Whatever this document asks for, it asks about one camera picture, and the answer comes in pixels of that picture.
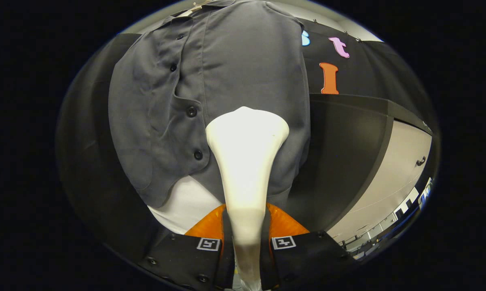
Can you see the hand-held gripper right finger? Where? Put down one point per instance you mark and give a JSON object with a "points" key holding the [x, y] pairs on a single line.
{"points": [[266, 262]]}

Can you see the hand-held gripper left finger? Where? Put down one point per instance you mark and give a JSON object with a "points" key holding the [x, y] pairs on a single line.
{"points": [[228, 262]]}

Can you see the white garment steamer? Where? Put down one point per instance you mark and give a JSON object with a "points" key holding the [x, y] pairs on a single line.
{"points": [[245, 153]]}

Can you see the grey button shirt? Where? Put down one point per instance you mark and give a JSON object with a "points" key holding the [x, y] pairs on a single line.
{"points": [[247, 60]]}

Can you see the white mannequin torso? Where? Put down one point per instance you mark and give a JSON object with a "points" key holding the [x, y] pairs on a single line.
{"points": [[186, 206]]}

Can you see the grey cabinet with dark top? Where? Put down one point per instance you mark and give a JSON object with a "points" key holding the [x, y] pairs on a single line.
{"points": [[348, 161]]}

